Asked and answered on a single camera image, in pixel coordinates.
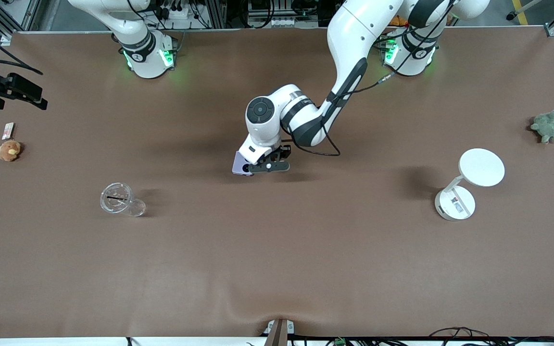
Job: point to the orange plush toy pile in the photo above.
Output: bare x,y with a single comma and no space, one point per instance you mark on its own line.
396,21

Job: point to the white power strip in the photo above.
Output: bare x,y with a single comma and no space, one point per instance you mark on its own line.
283,22

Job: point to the small printed card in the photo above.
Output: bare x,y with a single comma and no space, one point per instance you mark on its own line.
7,130

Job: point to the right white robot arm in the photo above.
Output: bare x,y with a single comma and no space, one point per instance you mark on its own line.
142,48

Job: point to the green plush turtle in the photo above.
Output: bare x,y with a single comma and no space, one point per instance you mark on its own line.
548,126

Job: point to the green terminal connector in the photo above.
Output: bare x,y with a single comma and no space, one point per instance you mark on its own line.
339,342

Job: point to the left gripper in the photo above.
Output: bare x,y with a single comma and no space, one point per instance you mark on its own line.
282,153

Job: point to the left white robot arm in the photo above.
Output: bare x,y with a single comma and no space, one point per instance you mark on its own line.
349,43

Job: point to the power strip with black plugs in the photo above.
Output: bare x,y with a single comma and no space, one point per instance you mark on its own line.
176,10

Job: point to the camera mount post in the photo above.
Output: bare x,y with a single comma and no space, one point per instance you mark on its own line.
278,336

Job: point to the aluminium frame post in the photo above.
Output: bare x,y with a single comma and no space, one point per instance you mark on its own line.
215,13

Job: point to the white desk lamp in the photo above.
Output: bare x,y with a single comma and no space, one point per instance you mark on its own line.
481,167

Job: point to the brown plush bear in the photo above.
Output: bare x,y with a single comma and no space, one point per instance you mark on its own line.
8,150

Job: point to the clear cup with slotted lid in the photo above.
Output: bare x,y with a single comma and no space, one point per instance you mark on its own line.
116,198

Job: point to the lilac flip phone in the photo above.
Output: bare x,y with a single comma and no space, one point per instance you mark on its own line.
236,166

